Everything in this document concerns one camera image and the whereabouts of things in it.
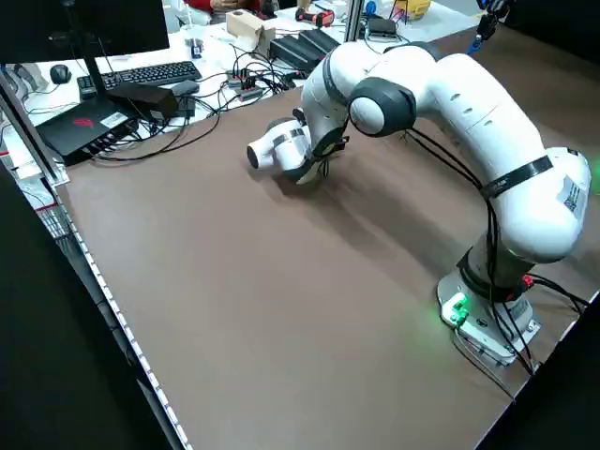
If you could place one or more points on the person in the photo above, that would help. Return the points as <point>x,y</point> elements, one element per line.
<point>197,4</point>

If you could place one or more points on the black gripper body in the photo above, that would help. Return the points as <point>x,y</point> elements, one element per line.
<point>499,5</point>

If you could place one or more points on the grey hub with red ports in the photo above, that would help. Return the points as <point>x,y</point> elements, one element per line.
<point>244,84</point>

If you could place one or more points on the black monitor with stand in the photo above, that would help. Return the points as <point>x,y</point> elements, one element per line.
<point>84,23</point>

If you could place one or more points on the small black device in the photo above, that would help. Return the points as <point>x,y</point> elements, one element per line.
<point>380,27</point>

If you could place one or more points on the red and black tool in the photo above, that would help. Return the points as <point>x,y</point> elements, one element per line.
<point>314,15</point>

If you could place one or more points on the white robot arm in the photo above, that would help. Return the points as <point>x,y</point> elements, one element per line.
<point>469,117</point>

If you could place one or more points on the black keyboard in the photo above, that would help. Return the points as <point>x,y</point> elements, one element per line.
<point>140,75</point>

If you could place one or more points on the cardboard box with hole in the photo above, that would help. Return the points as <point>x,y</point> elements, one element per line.
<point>244,28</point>

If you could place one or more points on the silver aluminium frame post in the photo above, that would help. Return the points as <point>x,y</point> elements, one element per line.
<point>354,19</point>
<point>28,122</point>

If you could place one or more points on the black rectangular box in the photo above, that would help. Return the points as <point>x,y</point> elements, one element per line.
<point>145,98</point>

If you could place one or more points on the black computer with red logo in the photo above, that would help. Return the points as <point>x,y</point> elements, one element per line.
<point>79,126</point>

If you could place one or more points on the yellow box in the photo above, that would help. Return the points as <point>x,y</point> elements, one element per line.
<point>415,9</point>

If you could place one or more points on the black computer mouse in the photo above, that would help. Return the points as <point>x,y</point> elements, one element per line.
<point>60,73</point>

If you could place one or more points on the grey flat device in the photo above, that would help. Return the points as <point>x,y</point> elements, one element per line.
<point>180,86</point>

